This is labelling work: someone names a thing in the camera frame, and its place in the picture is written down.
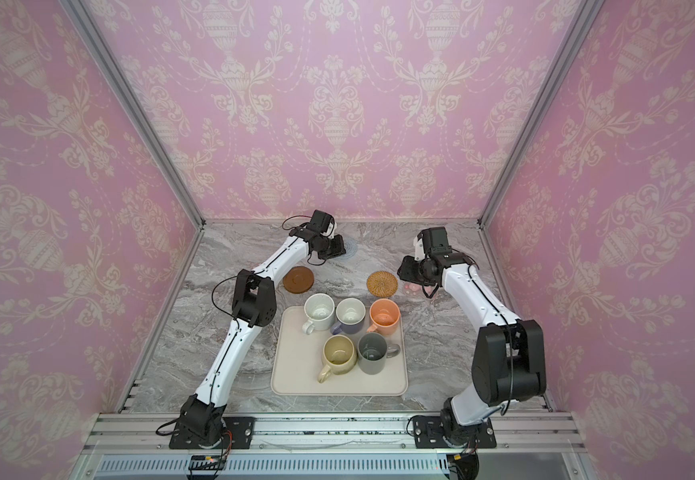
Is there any pink flower coaster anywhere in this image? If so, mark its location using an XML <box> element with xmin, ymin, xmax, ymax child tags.
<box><xmin>403</xmin><ymin>282</ymin><xmax>423</xmax><ymax>297</ymax></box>

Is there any tan rattan round coaster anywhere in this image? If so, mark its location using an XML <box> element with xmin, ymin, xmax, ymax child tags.
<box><xmin>367</xmin><ymin>271</ymin><xmax>399</xmax><ymax>298</ymax></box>

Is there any brown wooden round coaster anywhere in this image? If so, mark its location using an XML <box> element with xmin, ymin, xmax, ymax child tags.
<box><xmin>282</xmin><ymin>266</ymin><xmax>314</xmax><ymax>294</ymax></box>

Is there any white ceramic mug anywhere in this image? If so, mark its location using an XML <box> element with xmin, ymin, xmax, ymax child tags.
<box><xmin>301</xmin><ymin>293</ymin><xmax>335</xmax><ymax>335</ymax></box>

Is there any grey green ceramic mug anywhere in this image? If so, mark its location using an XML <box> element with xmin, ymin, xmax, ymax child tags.
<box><xmin>357</xmin><ymin>332</ymin><xmax>401</xmax><ymax>375</ymax></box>

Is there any blue woven round coaster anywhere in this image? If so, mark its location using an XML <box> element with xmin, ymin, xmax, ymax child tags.
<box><xmin>341</xmin><ymin>237</ymin><xmax>359</xmax><ymax>260</ymax></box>

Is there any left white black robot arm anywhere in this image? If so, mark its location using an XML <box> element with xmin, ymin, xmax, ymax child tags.
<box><xmin>169</xmin><ymin>225</ymin><xmax>346</xmax><ymax>450</ymax></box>

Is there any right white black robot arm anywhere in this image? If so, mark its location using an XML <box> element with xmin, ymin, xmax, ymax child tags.
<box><xmin>397</xmin><ymin>253</ymin><xmax>547</xmax><ymax>447</ymax></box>

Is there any orange ceramic mug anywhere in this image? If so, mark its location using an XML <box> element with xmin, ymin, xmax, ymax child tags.
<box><xmin>367</xmin><ymin>298</ymin><xmax>401</xmax><ymax>336</ymax></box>

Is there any lavender ceramic mug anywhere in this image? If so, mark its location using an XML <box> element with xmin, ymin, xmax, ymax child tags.
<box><xmin>331</xmin><ymin>298</ymin><xmax>367</xmax><ymax>335</ymax></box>

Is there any yellow ceramic mug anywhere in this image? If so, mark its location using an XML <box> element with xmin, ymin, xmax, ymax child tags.
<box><xmin>317</xmin><ymin>335</ymin><xmax>357</xmax><ymax>383</ymax></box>

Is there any beige rectangular tray mat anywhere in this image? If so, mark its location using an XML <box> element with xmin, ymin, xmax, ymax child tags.
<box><xmin>270</xmin><ymin>306</ymin><xmax>409</xmax><ymax>396</ymax></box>

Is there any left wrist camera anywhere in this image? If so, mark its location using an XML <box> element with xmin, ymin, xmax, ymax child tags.
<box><xmin>307</xmin><ymin>210</ymin><xmax>335</xmax><ymax>237</ymax></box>

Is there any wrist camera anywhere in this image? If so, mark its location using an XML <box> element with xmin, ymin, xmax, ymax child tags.
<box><xmin>415</xmin><ymin>226</ymin><xmax>453</xmax><ymax>260</ymax></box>
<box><xmin>307</xmin><ymin>210</ymin><xmax>335</xmax><ymax>237</ymax></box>

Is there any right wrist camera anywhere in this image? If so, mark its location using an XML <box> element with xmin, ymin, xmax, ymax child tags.
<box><xmin>415</xmin><ymin>226</ymin><xmax>453</xmax><ymax>260</ymax></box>

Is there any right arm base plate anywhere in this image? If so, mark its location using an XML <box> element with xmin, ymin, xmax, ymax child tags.
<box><xmin>407</xmin><ymin>415</ymin><xmax>497</xmax><ymax>450</ymax></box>

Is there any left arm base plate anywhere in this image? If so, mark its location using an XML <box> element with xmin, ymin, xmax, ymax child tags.
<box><xmin>168</xmin><ymin>415</ymin><xmax>256</xmax><ymax>450</ymax></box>

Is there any aluminium front rail frame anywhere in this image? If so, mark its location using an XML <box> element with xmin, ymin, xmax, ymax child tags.
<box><xmin>70</xmin><ymin>410</ymin><xmax>596</xmax><ymax>479</ymax></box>

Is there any right aluminium corner post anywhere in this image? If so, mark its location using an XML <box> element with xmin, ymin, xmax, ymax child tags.
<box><xmin>477</xmin><ymin>0</ymin><xmax>607</xmax><ymax>229</ymax></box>

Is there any aluminium corner post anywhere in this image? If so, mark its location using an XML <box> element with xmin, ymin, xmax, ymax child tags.
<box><xmin>477</xmin><ymin>0</ymin><xmax>607</xmax><ymax>229</ymax></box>
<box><xmin>58</xmin><ymin>0</ymin><xmax>205</xmax><ymax>229</ymax></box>

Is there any left aluminium corner post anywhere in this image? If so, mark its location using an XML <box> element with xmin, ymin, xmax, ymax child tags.
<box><xmin>58</xmin><ymin>0</ymin><xmax>205</xmax><ymax>229</ymax></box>

